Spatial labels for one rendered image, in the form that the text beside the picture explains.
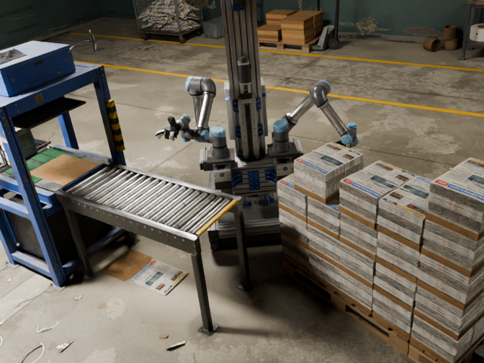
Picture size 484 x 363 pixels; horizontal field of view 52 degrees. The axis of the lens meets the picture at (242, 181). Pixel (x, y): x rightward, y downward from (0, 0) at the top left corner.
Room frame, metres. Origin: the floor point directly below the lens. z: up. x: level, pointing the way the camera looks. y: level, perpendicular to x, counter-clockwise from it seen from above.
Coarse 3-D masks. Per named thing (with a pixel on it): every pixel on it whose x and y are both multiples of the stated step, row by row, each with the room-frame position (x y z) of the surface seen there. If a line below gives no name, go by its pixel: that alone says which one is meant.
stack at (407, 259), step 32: (288, 192) 2.95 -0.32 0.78; (288, 224) 2.96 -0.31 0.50; (320, 224) 2.72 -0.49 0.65; (352, 224) 2.50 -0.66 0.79; (352, 256) 2.48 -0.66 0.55; (384, 256) 2.29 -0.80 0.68; (416, 256) 2.13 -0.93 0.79; (352, 288) 2.47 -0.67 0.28; (384, 288) 2.27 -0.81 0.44; (416, 288) 2.12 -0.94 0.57
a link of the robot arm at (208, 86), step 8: (208, 80) 3.55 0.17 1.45; (208, 88) 3.50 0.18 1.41; (208, 96) 3.47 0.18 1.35; (208, 104) 3.43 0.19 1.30; (200, 112) 3.41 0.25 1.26; (208, 112) 3.40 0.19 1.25; (200, 120) 3.36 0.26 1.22; (208, 120) 3.39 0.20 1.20; (200, 128) 3.32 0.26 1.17; (192, 136) 3.31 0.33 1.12; (200, 136) 3.28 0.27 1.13; (208, 136) 3.32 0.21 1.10
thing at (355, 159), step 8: (328, 144) 3.08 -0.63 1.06; (336, 144) 3.06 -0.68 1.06; (328, 152) 2.97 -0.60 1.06; (336, 152) 2.95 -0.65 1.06; (344, 152) 2.94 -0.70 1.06; (352, 152) 2.93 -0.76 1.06; (344, 160) 2.83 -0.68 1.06; (352, 160) 2.83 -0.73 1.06; (360, 160) 2.88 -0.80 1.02; (352, 168) 2.83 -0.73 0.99; (360, 168) 2.88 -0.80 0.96
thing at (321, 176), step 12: (300, 156) 2.94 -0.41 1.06; (312, 156) 2.92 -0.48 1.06; (300, 168) 2.85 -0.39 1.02; (312, 168) 2.77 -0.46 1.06; (324, 168) 2.75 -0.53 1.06; (336, 168) 2.74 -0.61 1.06; (300, 180) 2.86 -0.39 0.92; (312, 180) 2.77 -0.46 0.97; (324, 180) 2.68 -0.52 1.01; (336, 180) 2.74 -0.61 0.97; (324, 192) 2.69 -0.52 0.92
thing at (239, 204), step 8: (120, 168) 3.54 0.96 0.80; (128, 168) 3.53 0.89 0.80; (152, 176) 3.35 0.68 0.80; (160, 176) 3.33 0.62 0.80; (184, 184) 3.17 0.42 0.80; (192, 184) 3.16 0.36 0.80; (208, 192) 3.03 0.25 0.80; (216, 192) 3.02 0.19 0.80; (224, 192) 3.01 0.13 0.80; (232, 200) 2.91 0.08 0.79; (240, 200) 2.89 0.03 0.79; (232, 208) 2.91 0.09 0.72; (240, 208) 2.89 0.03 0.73
